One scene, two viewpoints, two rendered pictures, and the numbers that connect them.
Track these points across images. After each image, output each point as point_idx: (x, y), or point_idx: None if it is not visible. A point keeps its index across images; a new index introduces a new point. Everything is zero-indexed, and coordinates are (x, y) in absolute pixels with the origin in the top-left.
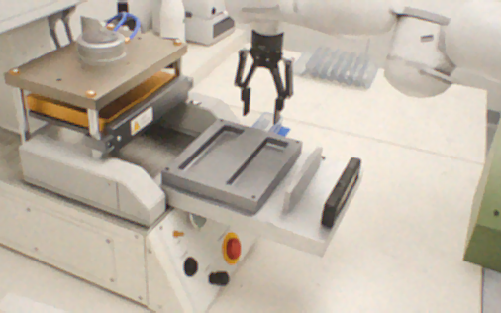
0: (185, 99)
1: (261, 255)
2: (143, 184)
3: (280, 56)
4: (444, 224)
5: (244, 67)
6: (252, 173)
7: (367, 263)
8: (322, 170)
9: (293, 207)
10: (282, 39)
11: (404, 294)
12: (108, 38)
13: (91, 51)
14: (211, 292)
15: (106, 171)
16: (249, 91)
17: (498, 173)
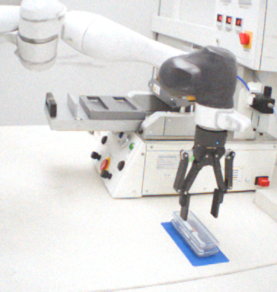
0: (176, 112)
1: (95, 183)
2: (128, 96)
3: (192, 147)
4: None
5: (227, 171)
6: (97, 106)
7: (36, 195)
8: (70, 115)
9: (67, 106)
10: (196, 132)
11: (7, 188)
12: None
13: None
14: (96, 160)
15: (143, 91)
16: (216, 193)
17: None
